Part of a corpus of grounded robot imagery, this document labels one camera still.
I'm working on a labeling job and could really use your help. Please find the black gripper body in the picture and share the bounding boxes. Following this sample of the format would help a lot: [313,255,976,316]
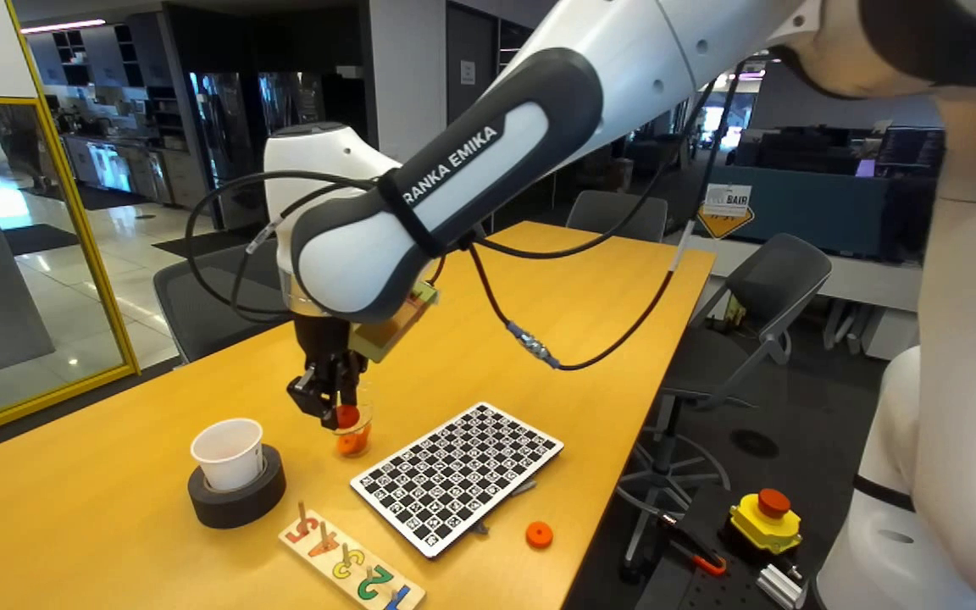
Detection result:
[289,316,371,389]

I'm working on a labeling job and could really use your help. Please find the wooden number puzzle board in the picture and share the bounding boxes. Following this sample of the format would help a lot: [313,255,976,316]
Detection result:
[274,498,428,610]

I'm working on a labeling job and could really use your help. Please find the clear plastic cup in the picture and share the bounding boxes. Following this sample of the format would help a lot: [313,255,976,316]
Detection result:
[331,415,380,460]

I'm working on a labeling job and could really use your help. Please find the white paper cup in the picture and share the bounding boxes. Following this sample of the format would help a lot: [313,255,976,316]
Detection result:
[187,415,267,498]

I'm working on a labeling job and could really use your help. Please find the grey office chair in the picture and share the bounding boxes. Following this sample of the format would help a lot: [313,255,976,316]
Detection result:
[153,232,297,367]
[563,185,674,246]

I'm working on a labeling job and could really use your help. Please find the black white checkerboard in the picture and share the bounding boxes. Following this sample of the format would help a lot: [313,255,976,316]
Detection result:
[349,401,569,564]

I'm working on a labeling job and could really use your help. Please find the orange black bar clamp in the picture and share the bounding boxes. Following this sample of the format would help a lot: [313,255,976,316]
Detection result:
[662,534,736,583]

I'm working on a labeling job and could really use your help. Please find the white sign card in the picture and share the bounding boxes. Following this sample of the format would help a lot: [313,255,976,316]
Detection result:
[691,180,760,241]

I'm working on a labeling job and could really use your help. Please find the yellow emergency stop button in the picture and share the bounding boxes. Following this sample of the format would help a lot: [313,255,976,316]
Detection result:
[727,485,806,559]

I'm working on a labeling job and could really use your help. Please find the small grey metal box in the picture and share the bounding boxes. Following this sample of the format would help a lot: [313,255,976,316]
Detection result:
[754,559,812,610]

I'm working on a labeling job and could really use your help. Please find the tan wrist camera mount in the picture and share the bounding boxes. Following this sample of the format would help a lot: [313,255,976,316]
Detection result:
[349,282,442,367]

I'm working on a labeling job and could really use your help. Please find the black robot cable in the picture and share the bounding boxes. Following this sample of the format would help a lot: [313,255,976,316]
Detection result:
[178,55,772,372]

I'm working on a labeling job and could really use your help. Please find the grey chair with foot ring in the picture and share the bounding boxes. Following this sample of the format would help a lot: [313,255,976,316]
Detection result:
[618,232,836,573]

